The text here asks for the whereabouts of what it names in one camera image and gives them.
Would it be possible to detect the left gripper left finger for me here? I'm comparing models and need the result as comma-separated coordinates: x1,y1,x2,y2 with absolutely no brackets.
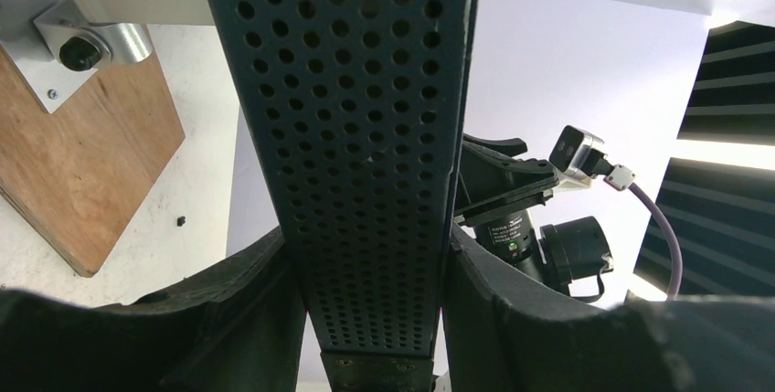
1,229,306,391

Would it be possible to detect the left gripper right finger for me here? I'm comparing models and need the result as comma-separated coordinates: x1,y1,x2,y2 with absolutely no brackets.
442,228,774,391

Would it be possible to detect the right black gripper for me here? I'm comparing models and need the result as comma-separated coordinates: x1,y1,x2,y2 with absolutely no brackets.
453,133,558,264

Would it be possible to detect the teal grey network switch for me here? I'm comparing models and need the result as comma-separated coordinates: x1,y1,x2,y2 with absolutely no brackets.
208,0,476,391

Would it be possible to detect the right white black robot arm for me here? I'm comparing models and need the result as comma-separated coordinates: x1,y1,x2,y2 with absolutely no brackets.
454,125,613,303

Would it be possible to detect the wooden base board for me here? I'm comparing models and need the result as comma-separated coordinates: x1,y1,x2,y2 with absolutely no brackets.
1,49,185,277

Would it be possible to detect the black slatted panel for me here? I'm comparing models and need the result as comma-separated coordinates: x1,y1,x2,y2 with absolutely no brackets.
656,21,774,297

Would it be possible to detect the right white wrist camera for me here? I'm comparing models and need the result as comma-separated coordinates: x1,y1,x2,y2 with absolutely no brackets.
549,125,613,191

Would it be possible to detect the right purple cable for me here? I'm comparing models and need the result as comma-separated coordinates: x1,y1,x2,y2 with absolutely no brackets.
604,164,685,301

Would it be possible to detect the metal switch mounting stand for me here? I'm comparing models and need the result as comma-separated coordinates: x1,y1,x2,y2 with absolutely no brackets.
1,0,214,114

